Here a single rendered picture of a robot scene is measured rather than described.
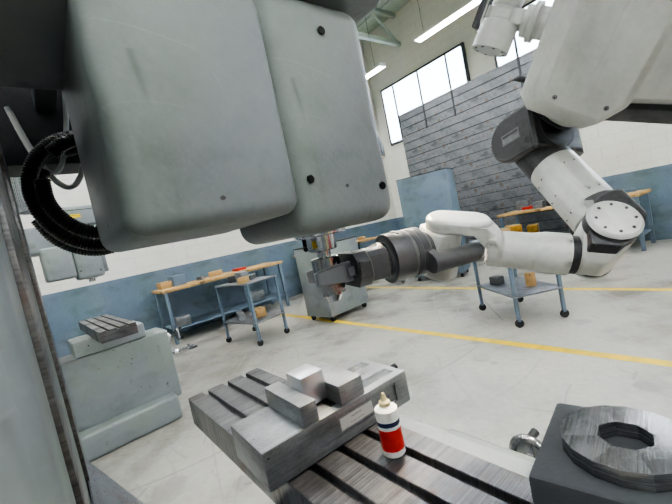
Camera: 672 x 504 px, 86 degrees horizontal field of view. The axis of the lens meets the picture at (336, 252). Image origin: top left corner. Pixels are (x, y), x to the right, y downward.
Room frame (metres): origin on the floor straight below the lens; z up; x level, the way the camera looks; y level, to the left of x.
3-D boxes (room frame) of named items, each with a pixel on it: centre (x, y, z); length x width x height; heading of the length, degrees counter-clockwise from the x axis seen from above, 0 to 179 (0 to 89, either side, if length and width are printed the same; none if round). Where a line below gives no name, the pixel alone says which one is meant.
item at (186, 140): (0.48, 0.17, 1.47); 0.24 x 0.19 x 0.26; 38
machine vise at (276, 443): (0.73, 0.09, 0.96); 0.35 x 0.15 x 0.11; 126
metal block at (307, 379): (0.72, 0.11, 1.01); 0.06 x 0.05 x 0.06; 36
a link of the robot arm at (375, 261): (0.63, -0.07, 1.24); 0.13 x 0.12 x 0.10; 20
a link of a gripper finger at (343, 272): (0.57, 0.01, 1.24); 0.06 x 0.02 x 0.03; 110
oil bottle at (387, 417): (0.61, -0.03, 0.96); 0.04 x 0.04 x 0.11
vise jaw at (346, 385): (0.75, 0.07, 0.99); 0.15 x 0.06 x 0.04; 36
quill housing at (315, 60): (0.59, 0.02, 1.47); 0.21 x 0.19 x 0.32; 38
